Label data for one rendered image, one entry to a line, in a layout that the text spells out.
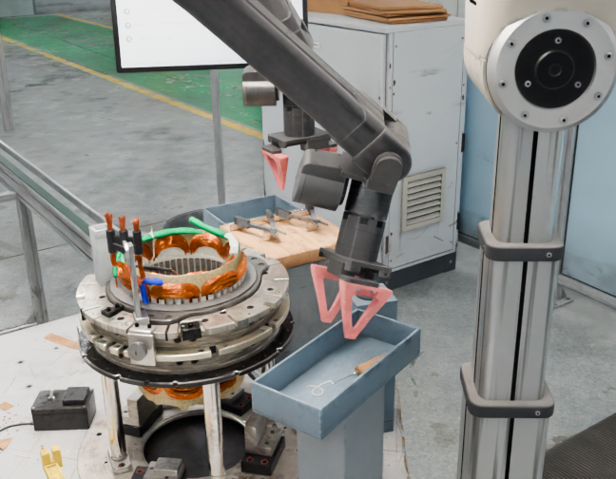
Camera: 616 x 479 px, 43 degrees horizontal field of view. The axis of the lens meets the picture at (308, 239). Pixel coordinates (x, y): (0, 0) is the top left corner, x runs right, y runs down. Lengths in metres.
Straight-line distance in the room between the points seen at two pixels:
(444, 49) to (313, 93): 2.63
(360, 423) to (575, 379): 2.12
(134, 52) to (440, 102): 1.74
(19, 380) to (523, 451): 0.95
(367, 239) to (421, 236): 2.70
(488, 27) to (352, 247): 0.32
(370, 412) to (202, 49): 1.33
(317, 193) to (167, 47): 1.26
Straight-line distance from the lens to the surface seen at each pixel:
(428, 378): 3.05
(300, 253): 1.38
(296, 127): 1.43
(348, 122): 0.94
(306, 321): 1.45
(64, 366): 1.68
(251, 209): 1.66
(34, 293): 3.25
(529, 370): 1.24
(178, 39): 2.19
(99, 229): 1.23
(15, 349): 1.78
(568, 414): 2.95
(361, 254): 1.01
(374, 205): 1.01
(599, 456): 2.75
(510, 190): 1.13
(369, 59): 3.40
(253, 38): 0.91
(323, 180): 0.99
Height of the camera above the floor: 1.60
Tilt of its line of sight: 22 degrees down
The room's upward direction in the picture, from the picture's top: 1 degrees counter-clockwise
